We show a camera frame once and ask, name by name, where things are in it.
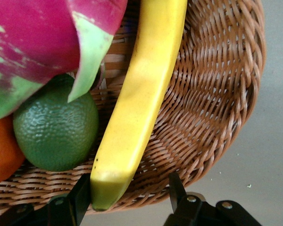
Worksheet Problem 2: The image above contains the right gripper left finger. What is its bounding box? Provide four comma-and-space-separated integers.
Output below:
0, 173, 92, 226

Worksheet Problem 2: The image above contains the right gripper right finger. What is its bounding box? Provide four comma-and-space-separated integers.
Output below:
164, 172, 262, 226

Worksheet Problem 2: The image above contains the yellow banana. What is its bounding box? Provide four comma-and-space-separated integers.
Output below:
89, 0, 188, 212

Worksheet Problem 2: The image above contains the green bumpy round fruit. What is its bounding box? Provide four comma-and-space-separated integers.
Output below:
13, 73, 100, 172

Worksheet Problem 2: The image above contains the orange fruit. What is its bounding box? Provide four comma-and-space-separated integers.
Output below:
0, 115, 26, 188

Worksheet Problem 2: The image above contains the brown wicker basket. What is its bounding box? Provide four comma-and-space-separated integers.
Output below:
0, 0, 267, 221

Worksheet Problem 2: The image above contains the pink dragon fruit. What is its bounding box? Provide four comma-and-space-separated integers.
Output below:
0, 0, 128, 122

